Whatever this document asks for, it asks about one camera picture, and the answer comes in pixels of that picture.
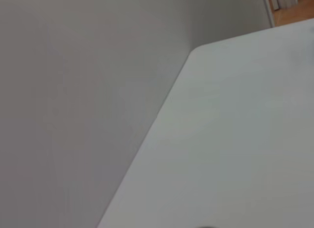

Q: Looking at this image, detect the white background furniture piece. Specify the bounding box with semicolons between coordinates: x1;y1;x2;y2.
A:
269;0;299;11

